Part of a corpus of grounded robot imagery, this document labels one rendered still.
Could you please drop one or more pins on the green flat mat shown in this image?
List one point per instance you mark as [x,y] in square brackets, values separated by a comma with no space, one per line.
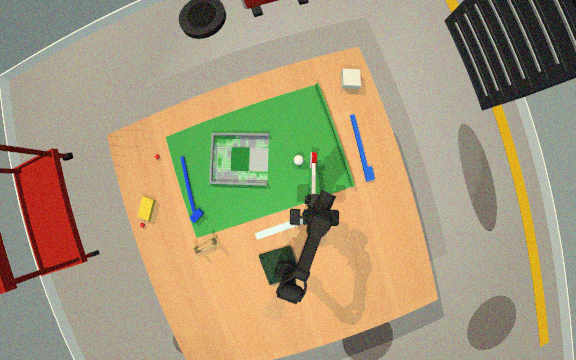
[297,124]

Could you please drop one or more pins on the yellow rectangular block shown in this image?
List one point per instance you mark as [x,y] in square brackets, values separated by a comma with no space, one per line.
[146,208]

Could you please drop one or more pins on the white flat bar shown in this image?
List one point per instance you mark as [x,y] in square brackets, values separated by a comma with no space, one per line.
[274,229]

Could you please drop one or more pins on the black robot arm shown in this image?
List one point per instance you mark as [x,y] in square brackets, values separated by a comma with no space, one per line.
[319,222]

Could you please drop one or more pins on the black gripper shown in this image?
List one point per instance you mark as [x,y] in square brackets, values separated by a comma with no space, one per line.
[295,217]

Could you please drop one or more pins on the beige cube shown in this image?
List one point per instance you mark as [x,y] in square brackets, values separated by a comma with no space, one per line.
[351,78]

